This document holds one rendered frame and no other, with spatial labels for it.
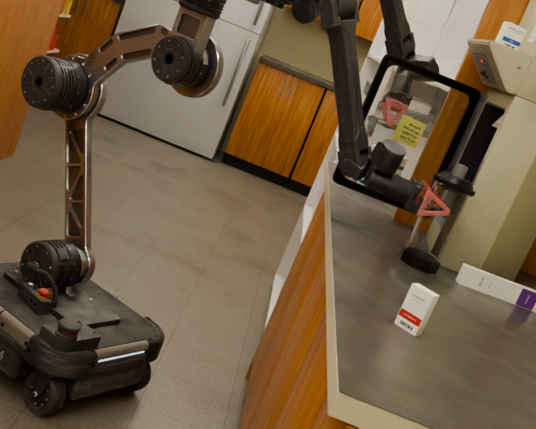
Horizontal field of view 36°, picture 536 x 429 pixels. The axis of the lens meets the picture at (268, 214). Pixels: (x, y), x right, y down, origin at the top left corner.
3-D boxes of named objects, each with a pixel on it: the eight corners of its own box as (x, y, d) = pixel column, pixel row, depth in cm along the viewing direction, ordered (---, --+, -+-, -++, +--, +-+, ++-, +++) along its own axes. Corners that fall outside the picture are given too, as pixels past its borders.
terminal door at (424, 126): (424, 218, 245) (482, 91, 236) (330, 181, 242) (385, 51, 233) (424, 217, 246) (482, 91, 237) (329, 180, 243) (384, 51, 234)
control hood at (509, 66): (490, 86, 237) (504, 53, 235) (516, 95, 206) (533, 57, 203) (453, 71, 237) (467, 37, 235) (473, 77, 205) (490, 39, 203)
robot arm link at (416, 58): (403, 37, 246) (387, 47, 241) (436, 36, 238) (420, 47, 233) (411, 74, 251) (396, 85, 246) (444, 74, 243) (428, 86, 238)
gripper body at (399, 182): (419, 180, 206) (391, 168, 206) (424, 187, 197) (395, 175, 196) (407, 203, 208) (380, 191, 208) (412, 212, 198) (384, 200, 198)
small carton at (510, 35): (510, 50, 214) (521, 28, 212) (516, 52, 209) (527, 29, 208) (493, 43, 213) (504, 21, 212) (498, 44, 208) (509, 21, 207)
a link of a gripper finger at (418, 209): (452, 195, 202) (417, 180, 202) (457, 202, 195) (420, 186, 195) (440, 220, 204) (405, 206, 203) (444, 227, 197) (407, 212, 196)
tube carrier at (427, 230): (436, 262, 211) (471, 185, 206) (441, 275, 201) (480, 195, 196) (396, 246, 211) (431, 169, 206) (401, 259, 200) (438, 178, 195)
